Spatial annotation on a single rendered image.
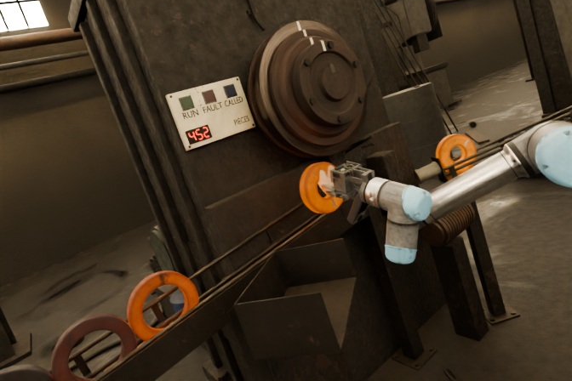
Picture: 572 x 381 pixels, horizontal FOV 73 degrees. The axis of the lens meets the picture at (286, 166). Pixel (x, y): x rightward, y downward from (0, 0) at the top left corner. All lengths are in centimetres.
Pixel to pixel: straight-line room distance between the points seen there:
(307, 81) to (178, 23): 45
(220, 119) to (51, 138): 601
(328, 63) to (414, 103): 276
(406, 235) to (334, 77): 58
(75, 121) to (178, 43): 600
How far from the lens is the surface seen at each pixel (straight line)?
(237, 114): 132
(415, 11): 941
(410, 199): 93
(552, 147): 91
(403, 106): 402
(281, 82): 125
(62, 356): 111
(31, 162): 715
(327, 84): 127
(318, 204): 114
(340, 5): 178
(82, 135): 723
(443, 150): 161
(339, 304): 99
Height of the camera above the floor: 108
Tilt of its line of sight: 8 degrees down
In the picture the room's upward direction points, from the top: 19 degrees counter-clockwise
